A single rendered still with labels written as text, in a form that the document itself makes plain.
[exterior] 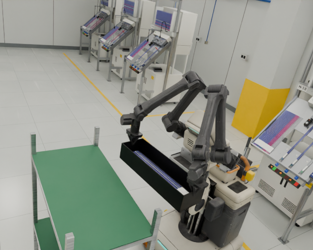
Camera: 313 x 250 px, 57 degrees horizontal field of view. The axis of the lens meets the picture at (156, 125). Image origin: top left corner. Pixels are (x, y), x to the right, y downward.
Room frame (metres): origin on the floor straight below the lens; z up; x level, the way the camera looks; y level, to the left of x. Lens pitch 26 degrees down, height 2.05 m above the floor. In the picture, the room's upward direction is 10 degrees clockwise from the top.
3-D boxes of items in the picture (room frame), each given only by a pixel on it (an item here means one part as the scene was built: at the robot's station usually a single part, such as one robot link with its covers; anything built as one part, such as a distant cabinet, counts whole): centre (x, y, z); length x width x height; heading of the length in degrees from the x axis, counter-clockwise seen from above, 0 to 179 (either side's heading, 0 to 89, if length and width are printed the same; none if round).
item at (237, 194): (1.89, -0.54, 0.59); 0.55 x 0.34 x 0.83; 44
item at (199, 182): (1.23, -0.26, 1.21); 0.10 x 0.07 x 0.07; 44
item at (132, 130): (1.63, 0.13, 1.21); 0.10 x 0.07 x 0.07; 44
